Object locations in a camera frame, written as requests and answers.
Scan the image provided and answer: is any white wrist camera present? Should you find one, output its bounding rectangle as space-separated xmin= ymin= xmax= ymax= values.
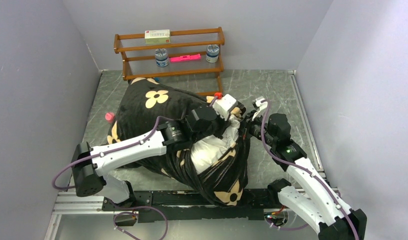
xmin=210 ymin=92 xmax=238 ymax=121
xmin=251 ymin=96 xmax=268 ymax=121

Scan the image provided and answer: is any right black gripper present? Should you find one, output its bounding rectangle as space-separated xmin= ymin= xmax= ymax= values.
xmin=231 ymin=110 xmax=277 ymax=148

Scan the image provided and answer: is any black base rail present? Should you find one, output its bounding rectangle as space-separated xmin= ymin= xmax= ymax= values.
xmin=101 ymin=188 xmax=284 ymax=223

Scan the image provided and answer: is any wooden two-tier shelf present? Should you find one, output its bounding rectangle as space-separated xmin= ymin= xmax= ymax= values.
xmin=113 ymin=26 xmax=225 ymax=92

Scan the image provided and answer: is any pink small cup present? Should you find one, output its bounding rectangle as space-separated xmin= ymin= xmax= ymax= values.
xmin=104 ymin=112 xmax=116 ymax=124

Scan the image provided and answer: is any white green box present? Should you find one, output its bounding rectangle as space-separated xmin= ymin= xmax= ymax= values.
xmin=144 ymin=29 xmax=171 ymax=45

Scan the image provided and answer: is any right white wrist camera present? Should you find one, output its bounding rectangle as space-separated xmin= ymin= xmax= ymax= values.
xmin=251 ymin=96 xmax=268 ymax=121

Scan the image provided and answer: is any white pillow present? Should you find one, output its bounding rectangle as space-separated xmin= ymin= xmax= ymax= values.
xmin=190 ymin=115 xmax=240 ymax=174

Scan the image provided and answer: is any right blue white jar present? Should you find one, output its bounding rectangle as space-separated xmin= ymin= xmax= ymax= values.
xmin=206 ymin=44 xmax=220 ymax=63

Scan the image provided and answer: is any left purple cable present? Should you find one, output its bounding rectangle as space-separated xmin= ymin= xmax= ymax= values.
xmin=51 ymin=115 xmax=175 ymax=191

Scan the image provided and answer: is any pink flat tool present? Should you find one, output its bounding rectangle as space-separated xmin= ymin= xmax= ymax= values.
xmin=169 ymin=53 xmax=201 ymax=63

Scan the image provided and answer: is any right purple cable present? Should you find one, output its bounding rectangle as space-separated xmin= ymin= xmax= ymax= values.
xmin=260 ymin=99 xmax=361 ymax=240

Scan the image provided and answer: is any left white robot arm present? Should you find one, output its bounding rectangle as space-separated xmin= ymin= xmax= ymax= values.
xmin=70 ymin=103 xmax=234 ymax=210

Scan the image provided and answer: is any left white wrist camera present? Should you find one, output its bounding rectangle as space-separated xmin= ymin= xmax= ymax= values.
xmin=210 ymin=92 xmax=238 ymax=121

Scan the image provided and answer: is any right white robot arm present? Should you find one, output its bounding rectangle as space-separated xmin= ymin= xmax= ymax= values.
xmin=244 ymin=110 xmax=367 ymax=240

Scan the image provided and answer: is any left blue white jar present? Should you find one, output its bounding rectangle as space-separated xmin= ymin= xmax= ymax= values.
xmin=154 ymin=48 xmax=170 ymax=67

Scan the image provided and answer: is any blue white jar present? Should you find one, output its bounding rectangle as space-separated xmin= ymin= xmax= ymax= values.
xmin=206 ymin=44 xmax=220 ymax=63
xmin=154 ymin=48 xmax=170 ymax=67

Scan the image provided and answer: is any aluminium frame rail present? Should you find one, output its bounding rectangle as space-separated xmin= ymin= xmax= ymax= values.
xmin=44 ymin=191 xmax=122 ymax=240

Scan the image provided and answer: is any black floral pillowcase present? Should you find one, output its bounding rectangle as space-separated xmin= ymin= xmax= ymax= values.
xmin=106 ymin=77 xmax=252 ymax=207

